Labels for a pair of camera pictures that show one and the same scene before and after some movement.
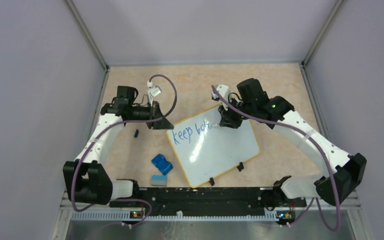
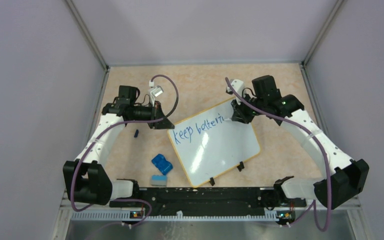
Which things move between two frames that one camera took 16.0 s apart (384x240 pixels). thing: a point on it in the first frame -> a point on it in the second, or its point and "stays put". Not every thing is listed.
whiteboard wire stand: [240, 167] stays put
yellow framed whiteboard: [204, 152] stays put
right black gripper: [227, 119] -> [239, 113]
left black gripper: [155, 112] stays put
